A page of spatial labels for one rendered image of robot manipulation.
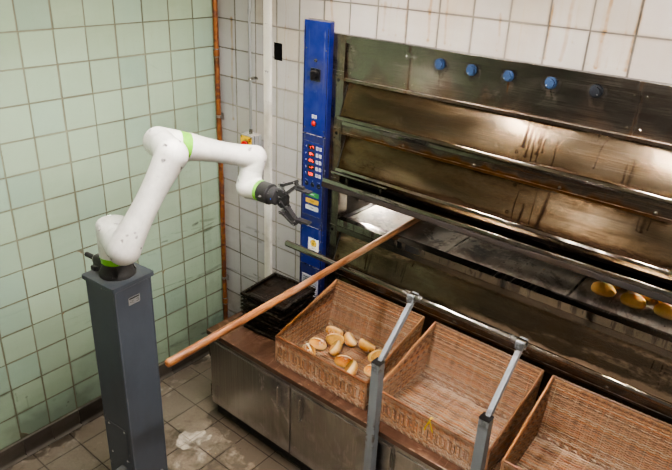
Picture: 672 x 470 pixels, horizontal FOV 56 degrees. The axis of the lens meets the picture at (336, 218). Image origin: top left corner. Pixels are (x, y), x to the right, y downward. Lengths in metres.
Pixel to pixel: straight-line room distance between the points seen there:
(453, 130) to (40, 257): 2.02
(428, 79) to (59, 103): 1.66
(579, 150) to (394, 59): 0.89
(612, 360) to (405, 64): 1.49
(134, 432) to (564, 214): 2.07
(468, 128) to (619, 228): 0.71
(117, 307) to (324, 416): 1.07
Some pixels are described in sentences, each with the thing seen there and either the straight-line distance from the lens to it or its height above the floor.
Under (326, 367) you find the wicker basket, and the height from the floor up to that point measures 0.70.
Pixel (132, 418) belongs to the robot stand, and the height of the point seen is 0.53.
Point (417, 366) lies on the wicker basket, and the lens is 3.09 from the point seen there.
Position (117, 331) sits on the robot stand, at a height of 1.00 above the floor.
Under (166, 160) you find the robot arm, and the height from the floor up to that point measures 1.73.
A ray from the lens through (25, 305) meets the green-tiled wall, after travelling 3.39.
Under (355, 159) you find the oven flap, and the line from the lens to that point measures 3.08.
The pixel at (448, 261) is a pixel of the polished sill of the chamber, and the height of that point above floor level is 1.17.
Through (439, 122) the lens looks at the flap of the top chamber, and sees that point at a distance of 2.78.
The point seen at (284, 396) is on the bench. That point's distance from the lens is 3.21.
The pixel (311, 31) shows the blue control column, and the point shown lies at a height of 2.10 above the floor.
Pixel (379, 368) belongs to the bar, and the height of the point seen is 0.94.
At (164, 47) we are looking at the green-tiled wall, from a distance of 3.44.
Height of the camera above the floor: 2.50
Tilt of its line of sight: 24 degrees down
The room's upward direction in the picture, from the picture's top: 3 degrees clockwise
